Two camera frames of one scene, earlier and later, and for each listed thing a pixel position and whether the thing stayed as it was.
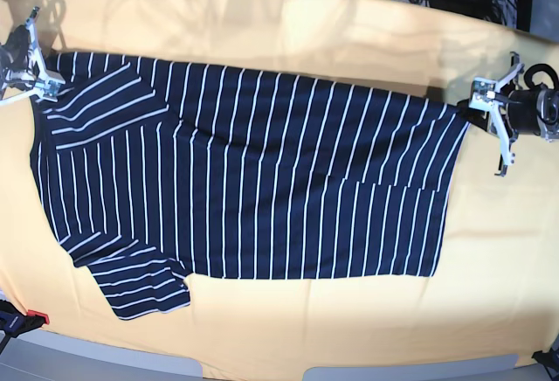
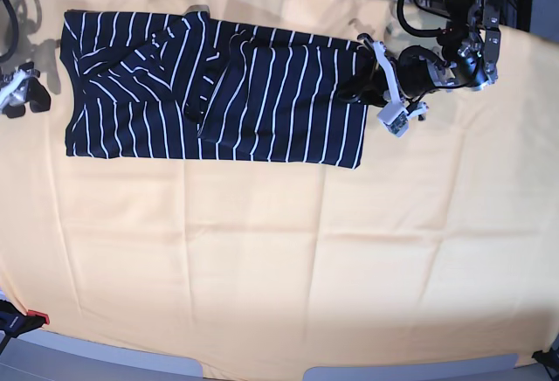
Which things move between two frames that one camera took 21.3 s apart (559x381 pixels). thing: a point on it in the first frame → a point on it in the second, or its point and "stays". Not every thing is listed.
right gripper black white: x=511 y=110 → x=409 y=78
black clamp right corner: x=550 y=360 stays
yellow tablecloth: x=495 y=290 stays
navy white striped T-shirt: x=155 y=175 → x=141 y=81
